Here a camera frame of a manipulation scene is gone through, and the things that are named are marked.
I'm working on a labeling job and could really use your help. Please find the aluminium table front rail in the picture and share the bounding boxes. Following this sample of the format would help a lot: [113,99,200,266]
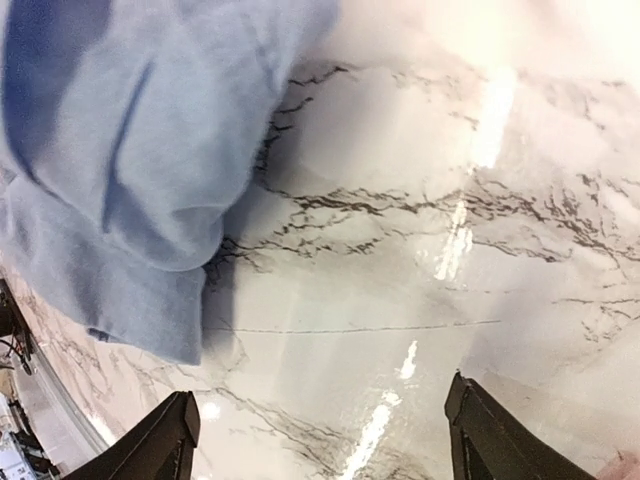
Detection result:
[1,280,108,479]

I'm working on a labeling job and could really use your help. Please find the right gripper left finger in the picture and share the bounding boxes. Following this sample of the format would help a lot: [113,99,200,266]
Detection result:
[65,391,201,480]

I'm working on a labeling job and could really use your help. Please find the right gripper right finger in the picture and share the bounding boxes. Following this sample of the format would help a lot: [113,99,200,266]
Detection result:
[444,372,594,480]

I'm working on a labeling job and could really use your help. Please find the light blue shirt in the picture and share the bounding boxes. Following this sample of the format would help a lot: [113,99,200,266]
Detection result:
[1,1,339,365]

